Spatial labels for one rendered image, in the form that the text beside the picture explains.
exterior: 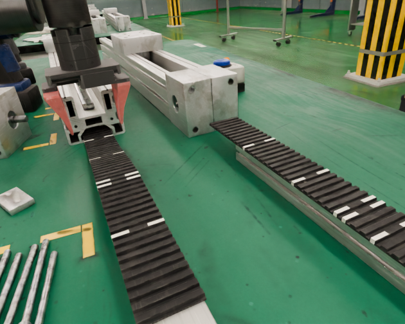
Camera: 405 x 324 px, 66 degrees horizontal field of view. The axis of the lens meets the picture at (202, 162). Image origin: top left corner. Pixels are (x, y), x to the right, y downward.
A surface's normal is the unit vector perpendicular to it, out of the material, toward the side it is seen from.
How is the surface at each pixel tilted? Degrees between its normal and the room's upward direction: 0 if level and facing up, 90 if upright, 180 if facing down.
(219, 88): 90
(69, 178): 0
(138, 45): 90
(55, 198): 0
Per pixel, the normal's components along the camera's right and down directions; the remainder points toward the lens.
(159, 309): -0.07, -0.87
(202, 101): 0.42, 0.41
